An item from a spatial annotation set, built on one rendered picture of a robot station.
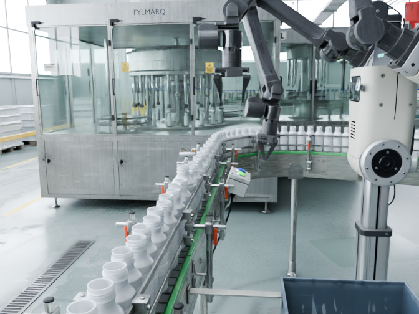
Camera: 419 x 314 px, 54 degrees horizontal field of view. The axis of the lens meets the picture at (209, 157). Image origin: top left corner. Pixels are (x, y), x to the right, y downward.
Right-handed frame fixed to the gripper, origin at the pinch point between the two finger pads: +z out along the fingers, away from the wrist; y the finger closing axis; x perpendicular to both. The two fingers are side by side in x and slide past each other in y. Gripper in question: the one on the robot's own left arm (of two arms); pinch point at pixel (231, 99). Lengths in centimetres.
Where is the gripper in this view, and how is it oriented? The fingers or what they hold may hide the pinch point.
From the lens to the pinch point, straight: 122.2
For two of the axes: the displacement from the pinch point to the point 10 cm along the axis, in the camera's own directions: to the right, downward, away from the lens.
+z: 0.0, 9.9, 1.7
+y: 9.9, 0.2, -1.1
